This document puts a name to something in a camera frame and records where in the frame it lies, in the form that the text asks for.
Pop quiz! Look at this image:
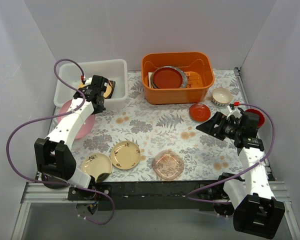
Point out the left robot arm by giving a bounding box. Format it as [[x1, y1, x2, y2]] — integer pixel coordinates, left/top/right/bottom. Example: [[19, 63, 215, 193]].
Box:
[[34, 75, 109, 200]]

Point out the large yellow bear plate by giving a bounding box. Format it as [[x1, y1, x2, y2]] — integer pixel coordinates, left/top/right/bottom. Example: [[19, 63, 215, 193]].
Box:
[[77, 81, 114, 100]]

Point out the orange plastic bin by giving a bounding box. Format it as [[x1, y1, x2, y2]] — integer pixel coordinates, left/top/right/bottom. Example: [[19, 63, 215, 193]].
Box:
[[141, 51, 215, 105]]

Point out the white plastic bin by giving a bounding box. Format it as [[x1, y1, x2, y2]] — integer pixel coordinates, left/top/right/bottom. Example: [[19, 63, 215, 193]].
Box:
[[53, 59, 129, 110]]

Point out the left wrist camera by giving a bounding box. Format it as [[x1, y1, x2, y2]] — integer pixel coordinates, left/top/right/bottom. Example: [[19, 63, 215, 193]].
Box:
[[90, 75, 109, 92]]

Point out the purple cable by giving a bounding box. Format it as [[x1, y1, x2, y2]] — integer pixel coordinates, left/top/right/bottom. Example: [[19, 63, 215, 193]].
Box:
[[5, 58, 115, 225], [187, 101, 276, 205]]

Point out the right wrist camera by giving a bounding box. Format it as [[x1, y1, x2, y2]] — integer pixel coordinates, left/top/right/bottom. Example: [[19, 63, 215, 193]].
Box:
[[239, 111, 260, 138]]

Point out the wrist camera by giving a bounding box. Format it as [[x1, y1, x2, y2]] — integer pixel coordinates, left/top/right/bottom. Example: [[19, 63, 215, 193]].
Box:
[[90, 75, 109, 92], [239, 111, 260, 138]]

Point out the white patterned bowl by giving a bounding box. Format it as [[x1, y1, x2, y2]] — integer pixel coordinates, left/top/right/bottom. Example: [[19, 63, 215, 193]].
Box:
[[211, 87, 233, 107]]

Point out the black round plate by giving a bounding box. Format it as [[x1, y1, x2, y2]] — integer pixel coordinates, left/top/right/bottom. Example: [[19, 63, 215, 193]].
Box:
[[41, 174, 66, 189]]

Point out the pink glass square plate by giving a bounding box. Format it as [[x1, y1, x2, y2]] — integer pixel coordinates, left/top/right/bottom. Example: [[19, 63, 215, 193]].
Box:
[[151, 150, 185, 181]]

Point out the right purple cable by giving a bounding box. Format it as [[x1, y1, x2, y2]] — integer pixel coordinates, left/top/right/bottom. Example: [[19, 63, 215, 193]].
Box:
[[187, 101, 276, 205]]

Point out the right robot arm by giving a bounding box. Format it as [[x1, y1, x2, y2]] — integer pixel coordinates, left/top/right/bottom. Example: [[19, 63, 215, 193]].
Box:
[[196, 111, 285, 240]]

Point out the black square floral plate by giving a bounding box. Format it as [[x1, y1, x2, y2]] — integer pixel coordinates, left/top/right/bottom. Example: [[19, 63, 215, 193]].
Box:
[[106, 80, 116, 99]]

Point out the pink round plate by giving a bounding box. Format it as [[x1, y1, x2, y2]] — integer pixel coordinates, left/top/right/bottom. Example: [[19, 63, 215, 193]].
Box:
[[59, 100, 96, 140]]

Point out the floral table mat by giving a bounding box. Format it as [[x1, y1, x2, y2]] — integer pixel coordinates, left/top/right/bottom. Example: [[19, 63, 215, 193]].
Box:
[[71, 71, 243, 182]]

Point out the black skull mug red inside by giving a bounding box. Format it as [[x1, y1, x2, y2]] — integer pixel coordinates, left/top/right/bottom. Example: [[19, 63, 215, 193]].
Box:
[[245, 108, 266, 129]]

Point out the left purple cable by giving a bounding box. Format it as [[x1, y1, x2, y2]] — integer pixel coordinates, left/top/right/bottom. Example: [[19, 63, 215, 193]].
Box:
[[5, 58, 115, 225]]

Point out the cream floral small plate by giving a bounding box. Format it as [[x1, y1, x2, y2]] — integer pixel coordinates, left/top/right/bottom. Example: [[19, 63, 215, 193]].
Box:
[[110, 141, 141, 170]]

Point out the cream plate with dark patch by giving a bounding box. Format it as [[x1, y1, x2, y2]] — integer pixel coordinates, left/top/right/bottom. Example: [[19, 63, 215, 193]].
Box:
[[81, 153, 113, 183]]

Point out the small red saucer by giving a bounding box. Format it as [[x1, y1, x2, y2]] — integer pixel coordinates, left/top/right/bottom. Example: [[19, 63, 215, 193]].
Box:
[[189, 103, 211, 122]]

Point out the red plate in orange bin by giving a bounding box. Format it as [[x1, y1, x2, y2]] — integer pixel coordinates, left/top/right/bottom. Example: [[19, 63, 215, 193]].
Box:
[[150, 66, 188, 89]]

